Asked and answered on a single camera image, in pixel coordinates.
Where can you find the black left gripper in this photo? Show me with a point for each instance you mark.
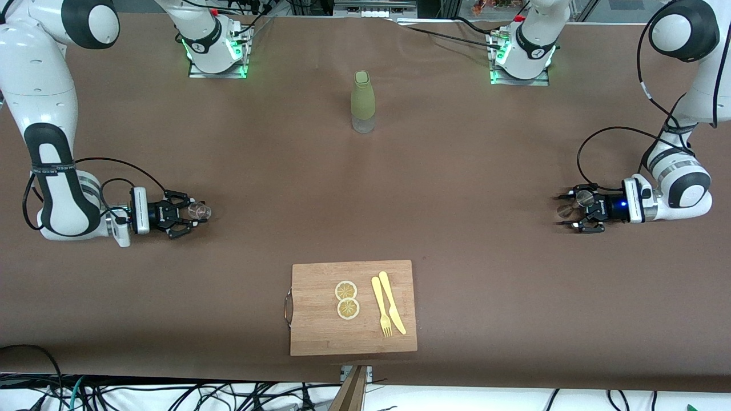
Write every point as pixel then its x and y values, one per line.
pixel 607 208

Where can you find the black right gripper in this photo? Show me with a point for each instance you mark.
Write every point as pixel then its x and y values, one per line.
pixel 158 214

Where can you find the steel jigger measuring cup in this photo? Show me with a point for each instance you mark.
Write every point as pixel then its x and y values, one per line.
pixel 583 198

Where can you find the small clear glass cup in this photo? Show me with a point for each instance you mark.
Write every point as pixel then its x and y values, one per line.
pixel 199 212

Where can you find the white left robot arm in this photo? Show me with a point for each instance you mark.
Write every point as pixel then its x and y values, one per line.
pixel 702 91

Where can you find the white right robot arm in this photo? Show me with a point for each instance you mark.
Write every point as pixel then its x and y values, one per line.
pixel 45 85

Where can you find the brown table cover sheet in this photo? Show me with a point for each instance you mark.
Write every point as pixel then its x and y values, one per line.
pixel 342 188

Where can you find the lemon slice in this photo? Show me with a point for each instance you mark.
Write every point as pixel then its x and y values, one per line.
pixel 346 290
pixel 348 309

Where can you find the wooden cutting board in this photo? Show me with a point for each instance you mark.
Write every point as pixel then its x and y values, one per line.
pixel 351 337

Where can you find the yellow plastic fork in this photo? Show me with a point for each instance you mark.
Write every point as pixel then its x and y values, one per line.
pixel 378 294

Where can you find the yellow plastic knife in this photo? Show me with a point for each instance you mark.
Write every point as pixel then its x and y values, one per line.
pixel 390 297

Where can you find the green sleeved glass bottle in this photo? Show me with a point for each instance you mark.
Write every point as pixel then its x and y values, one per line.
pixel 362 97

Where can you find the white power strip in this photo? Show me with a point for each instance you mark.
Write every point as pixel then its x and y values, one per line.
pixel 374 7

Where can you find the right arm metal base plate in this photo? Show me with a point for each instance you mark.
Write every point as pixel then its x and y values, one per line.
pixel 197 73

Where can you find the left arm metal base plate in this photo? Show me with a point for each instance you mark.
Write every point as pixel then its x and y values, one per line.
pixel 499 81

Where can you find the wooden post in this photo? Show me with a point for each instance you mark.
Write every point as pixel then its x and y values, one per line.
pixel 349 397

